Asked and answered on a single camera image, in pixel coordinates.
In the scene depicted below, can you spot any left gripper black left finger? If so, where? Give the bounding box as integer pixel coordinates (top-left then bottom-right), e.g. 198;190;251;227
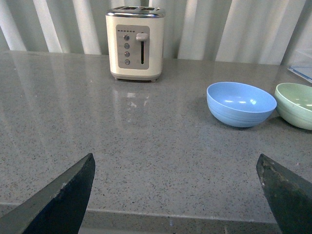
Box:
0;153;95;234

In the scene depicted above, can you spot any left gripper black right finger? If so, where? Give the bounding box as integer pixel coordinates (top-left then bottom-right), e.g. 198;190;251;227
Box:
256;154;312;234

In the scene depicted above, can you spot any green bowl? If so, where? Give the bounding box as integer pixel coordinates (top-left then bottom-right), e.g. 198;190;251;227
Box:
274;83;312;130

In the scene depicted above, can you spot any blue bowl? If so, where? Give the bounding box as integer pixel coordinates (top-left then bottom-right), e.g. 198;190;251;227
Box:
207;82;277;128

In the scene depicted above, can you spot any clear plastic food container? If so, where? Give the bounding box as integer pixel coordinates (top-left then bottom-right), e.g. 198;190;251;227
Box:
288;49;312;83

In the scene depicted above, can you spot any white pleated curtain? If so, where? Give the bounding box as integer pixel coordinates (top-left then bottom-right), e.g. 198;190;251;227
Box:
0;0;312;65

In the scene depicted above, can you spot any cream two-slot toaster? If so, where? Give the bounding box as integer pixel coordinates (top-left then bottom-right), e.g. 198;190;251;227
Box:
106;6;165;81

